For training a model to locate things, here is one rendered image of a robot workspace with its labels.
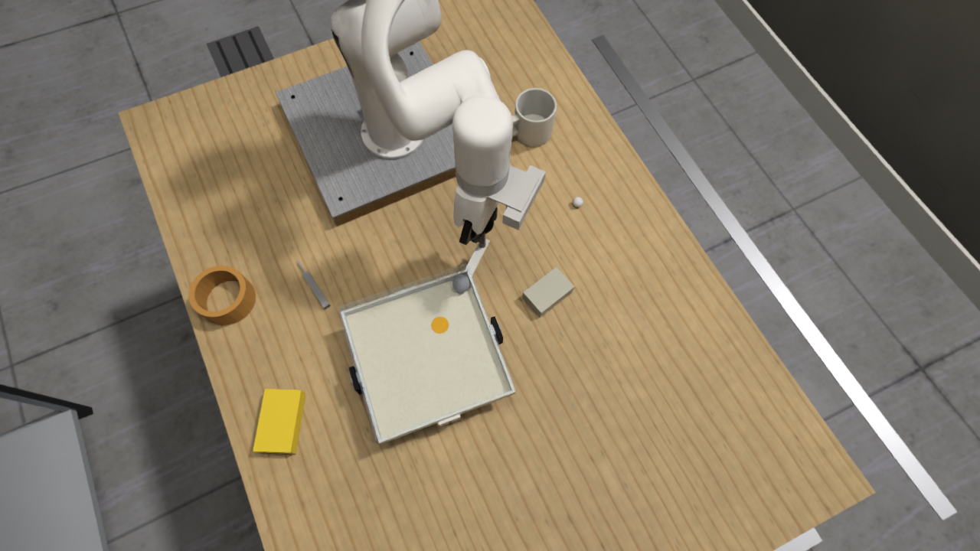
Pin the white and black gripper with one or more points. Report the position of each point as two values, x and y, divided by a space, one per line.
475 211

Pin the white mug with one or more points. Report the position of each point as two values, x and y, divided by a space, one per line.
534 104

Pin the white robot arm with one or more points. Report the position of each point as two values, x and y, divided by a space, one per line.
456 91

